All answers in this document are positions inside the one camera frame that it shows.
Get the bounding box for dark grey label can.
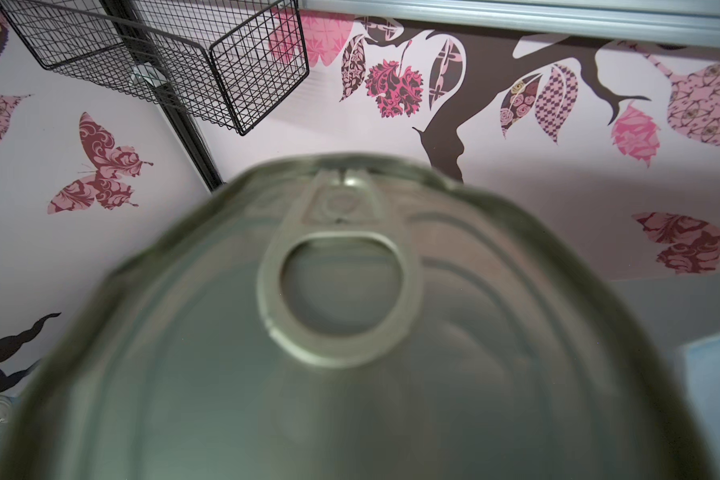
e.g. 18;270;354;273
0;154;720;479

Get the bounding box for grey metal cabinet box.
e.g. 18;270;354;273
609;273;720;363

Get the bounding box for aluminium rail back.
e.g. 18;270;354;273
301;0;720;49

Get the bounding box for black wire basket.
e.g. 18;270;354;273
0;1;310;135

